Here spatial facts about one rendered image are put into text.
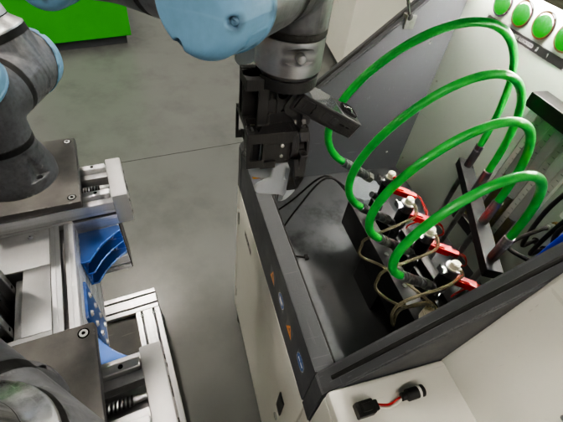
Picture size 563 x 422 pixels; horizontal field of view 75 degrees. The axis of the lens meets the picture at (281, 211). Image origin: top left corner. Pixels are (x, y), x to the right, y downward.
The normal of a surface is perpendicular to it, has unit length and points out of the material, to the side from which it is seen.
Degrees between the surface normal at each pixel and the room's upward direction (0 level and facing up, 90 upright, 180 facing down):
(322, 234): 0
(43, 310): 0
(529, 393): 76
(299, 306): 0
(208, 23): 90
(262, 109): 90
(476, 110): 90
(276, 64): 90
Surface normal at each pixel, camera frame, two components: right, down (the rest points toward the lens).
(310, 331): 0.11, -0.68
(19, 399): 0.33, -0.92
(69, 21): 0.52, 0.66
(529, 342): -0.90, -0.04
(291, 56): 0.28, 0.72
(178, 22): -0.50, 0.59
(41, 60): 0.97, -0.14
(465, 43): -0.96, 0.13
